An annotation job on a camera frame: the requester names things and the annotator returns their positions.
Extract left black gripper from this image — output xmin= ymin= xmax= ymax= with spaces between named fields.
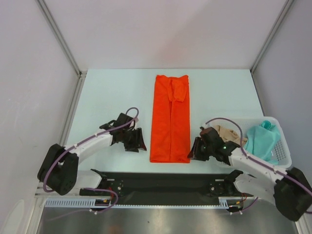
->
xmin=121 ymin=127 xmax=146 ymax=153

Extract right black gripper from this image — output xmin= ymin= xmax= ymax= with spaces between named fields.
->
xmin=187 ymin=136 xmax=214 ymax=161

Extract orange t-shirt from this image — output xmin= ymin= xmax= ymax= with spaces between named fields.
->
xmin=150 ymin=75 xmax=191 ymax=163

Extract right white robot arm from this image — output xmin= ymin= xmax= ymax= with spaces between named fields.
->
xmin=188 ymin=127 xmax=312 ymax=221

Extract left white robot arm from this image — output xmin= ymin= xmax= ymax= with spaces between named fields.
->
xmin=37 ymin=113 xmax=147 ymax=195

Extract beige t-shirt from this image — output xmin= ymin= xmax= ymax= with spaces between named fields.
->
xmin=213 ymin=125 xmax=248 ymax=146

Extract teal t-shirt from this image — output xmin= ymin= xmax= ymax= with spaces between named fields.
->
xmin=244 ymin=120 xmax=281 ymax=165

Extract white plastic basket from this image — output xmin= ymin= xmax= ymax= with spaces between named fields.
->
xmin=203 ymin=117 xmax=292 ymax=168

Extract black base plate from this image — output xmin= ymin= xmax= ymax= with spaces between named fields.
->
xmin=79 ymin=171 xmax=243 ymax=206

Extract white slotted cable duct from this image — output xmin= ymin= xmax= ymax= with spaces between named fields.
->
xmin=45 ymin=196 xmax=244 ymax=209

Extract left aluminium frame post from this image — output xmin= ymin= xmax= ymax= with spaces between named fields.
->
xmin=35 ymin=0 xmax=87 ymax=78

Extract aluminium frame post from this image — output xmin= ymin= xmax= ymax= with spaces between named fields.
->
xmin=35 ymin=0 xmax=87 ymax=78
xmin=250 ymin=0 xmax=295 ymax=74

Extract right aluminium frame post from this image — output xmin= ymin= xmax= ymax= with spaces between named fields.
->
xmin=250 ymin=0 xmax=295 ymax=74

